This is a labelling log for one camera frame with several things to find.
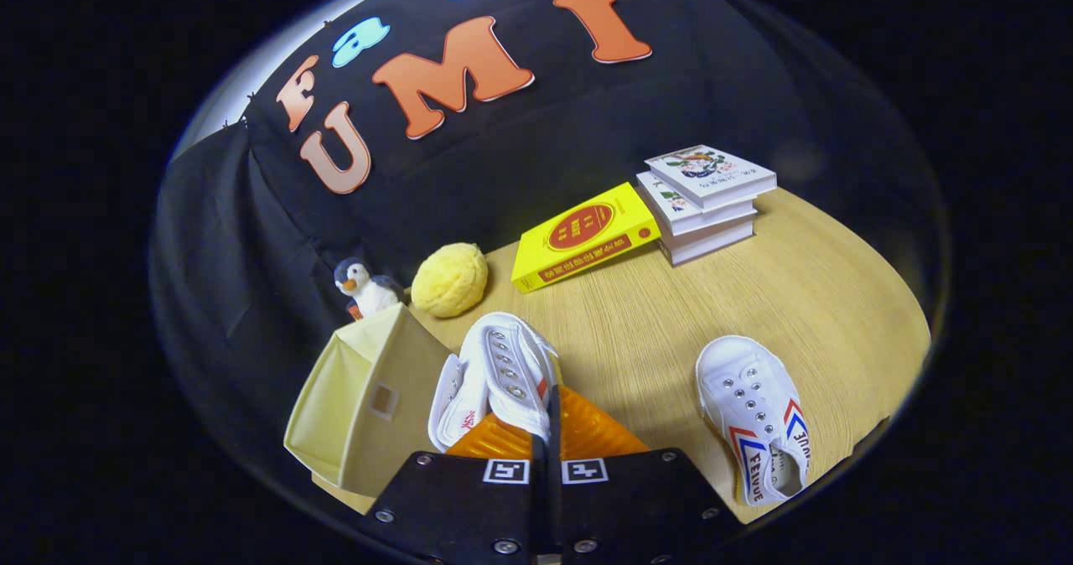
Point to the white book with bird picture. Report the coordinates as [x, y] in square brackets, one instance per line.
[708, 171]

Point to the beige fabric storage box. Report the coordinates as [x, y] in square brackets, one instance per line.
[360, 406]

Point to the yellow round plush toy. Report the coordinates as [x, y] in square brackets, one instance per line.
[450, 280]

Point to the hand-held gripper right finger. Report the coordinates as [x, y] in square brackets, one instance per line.
[629, 506]

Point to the penguin plush toy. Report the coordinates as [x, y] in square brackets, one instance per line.
[369, 290]

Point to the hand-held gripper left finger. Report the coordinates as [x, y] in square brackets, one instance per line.
[469, 506]

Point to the yellow book with red circle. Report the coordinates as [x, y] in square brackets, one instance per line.
[583, 234]

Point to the white canvas shoe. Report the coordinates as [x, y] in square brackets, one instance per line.
[750, 406]
[503, 364]

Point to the white thick book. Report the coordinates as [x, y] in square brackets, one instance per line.
[708, 242]

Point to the white illustrated book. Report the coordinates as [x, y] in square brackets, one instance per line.
[671, 200]

